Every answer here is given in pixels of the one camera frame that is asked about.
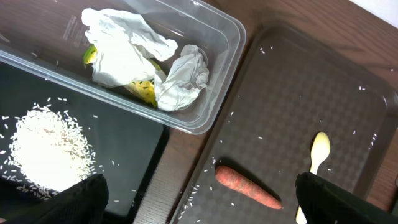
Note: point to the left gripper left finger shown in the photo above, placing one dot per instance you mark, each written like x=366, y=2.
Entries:
x=84, y=202

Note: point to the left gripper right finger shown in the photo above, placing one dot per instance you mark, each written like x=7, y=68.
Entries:
x=322, y=202

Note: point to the pale yellow plastic spoon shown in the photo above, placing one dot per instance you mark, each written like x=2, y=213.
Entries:
x=319, y=153

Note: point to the orange carrot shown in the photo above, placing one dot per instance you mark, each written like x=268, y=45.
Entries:
x=239, y=183

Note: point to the yellow snack wrapper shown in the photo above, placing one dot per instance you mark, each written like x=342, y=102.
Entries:
x=141, y=89

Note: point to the white tissue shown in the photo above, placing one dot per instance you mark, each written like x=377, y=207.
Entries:
x=125, y=44
x=187, y=77

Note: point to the black waste tray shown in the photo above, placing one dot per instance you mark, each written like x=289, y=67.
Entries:
x=126, y=147

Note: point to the white rice pile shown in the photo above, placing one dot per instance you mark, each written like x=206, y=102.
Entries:
x=45, y=150

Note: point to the dark brown serving tray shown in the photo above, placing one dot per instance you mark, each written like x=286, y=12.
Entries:
x=290, y=88

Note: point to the clear plastic bin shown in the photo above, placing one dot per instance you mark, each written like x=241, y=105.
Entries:
x=47, y=39

